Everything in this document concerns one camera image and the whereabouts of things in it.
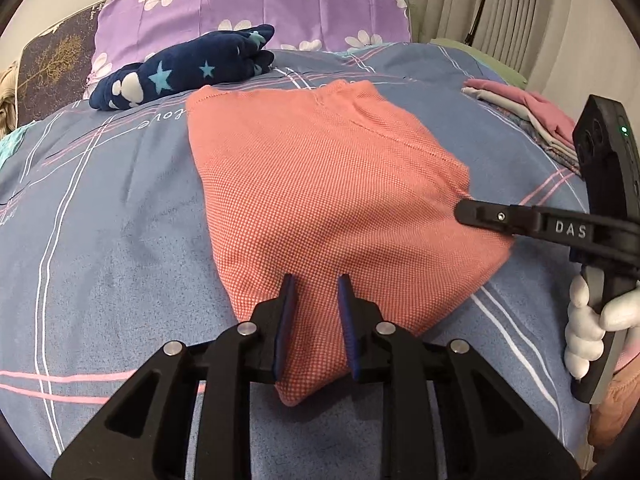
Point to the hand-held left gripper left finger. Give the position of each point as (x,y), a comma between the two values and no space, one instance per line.
(285,330)

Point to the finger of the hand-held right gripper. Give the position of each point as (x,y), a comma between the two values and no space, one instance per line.
(495,216)

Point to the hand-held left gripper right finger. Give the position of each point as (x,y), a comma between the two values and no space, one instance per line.
(350,330)

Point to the orange knit shirt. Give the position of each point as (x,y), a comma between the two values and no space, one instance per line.
(325,185)

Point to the stack of folded clothes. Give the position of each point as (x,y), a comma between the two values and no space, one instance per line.
(495,96)

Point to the person's right hand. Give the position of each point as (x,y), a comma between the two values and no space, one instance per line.
(582,330)

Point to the patterned folded garment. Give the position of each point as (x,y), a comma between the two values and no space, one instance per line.
(525,122)

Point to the pink folded garment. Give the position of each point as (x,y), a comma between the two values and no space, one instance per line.
(545,110)

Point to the green mattress sheet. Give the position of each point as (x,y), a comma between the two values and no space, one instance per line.
(480,55)

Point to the beige curtain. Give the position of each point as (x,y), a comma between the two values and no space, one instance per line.
(540,20)

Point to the blue plaid bedsheet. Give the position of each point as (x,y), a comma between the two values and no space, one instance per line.
(110,220)

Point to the person's peach clothing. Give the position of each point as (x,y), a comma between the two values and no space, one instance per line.
(612,410)

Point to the navy star-print fleece garment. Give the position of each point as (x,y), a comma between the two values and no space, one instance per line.
(175,70)

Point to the purple floral pillow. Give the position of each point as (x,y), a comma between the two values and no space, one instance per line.
(300,10)

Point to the dark pillow with gold tree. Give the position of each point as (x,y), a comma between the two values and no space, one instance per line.
(55,55)

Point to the beige plush cloth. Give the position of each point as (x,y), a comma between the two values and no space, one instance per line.
(6,95)

